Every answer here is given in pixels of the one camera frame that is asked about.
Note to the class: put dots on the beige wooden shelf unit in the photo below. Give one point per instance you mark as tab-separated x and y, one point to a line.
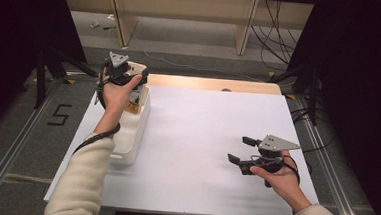
184	7

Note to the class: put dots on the wooden table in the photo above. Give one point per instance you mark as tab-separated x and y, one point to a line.
196	83

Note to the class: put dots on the small dark floor object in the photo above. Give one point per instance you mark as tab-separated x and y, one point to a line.
109	27

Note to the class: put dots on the black curtain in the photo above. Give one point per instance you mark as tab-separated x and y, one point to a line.
363	81
23	27

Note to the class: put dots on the white table mat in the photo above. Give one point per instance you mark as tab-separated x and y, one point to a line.
210	138

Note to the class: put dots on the person's left hand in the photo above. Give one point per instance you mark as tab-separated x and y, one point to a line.
117	98

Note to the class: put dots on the black stand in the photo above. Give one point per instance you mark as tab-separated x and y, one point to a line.
312	95
41	78

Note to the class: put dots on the small white floor scrap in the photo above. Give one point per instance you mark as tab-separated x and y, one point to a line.
95	24

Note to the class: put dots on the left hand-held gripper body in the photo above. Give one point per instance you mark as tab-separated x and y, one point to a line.
117	70

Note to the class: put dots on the white plastic storage box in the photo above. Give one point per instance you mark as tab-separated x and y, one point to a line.
127	143

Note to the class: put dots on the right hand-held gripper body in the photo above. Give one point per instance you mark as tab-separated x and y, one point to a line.
271	146

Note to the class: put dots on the person's right hand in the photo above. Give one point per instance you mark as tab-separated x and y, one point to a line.
284	183

